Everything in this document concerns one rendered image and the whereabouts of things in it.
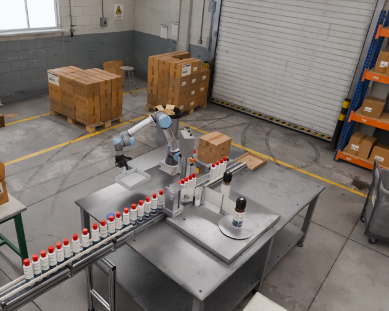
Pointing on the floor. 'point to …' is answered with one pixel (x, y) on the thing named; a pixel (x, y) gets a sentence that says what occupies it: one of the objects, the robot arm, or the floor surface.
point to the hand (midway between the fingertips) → (126, 173)
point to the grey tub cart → (384, 207)
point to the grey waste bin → (164, 133)
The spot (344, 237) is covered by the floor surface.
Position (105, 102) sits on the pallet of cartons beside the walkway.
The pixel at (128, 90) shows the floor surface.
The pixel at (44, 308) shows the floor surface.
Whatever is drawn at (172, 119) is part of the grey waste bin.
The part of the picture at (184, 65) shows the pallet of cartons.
